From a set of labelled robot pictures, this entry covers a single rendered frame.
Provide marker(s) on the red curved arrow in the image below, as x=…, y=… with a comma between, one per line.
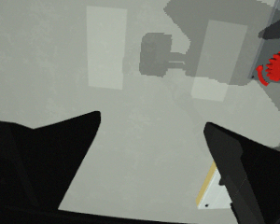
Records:
x=259, y=69

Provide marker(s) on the red gear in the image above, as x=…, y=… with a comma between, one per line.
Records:
x=274, y=68

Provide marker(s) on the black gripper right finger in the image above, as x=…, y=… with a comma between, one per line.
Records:
x=250, y=172

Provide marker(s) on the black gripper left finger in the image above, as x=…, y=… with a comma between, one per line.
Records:
x=47, y=158

